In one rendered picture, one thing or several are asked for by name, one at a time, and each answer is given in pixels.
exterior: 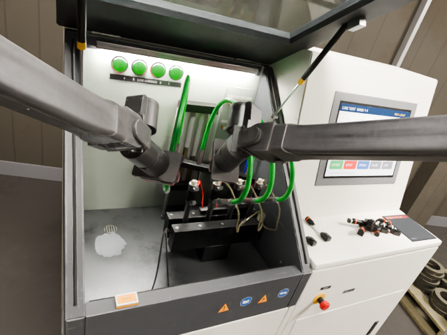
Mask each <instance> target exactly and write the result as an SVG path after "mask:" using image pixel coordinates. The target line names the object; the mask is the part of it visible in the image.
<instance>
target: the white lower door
mask: <svg viewBox="0 0 447 335"><path fill-rule="evenodd" d="M287 309H288V307H286V308H282V309H279V310H274V311H271V312H266V313H263V314H258V315H255V316H250V317H247V318H242V319H239V320H235V321H232V322H227V323H224V324H219V325H216V326H211V327H208V328H203V329H201V330H196V331H193V332H188V333H185V334H180V335H275V333H276V331H277V329H278V328H279V325H280V324H281V321H282V320H283V317H284V316H285V313H286V312H287Z"/></svg>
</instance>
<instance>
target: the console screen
mask: <svg viewBox="0 0 447 335"><path fill-rule="evenodd" d="M417 106H418V104H417V103H411V102H404V101H399V100H391V99H387V98H379V97H374V96H366V95H362V94H354V93H349V92H341V91H335V95H334V99H333V105H332V108H331V113H330V117H329V123H337V122H354V121H364V120H382V119H392V118H409V117H414V115H415V112H416V108H417ZM400 163H401V162H399V161H357V160H320V162H319V168H318V171H317V177H316V180H315V186H317V185H358V184H379V183H395V181H396V177H397V174H398V170H399V167H400Z"/></svg>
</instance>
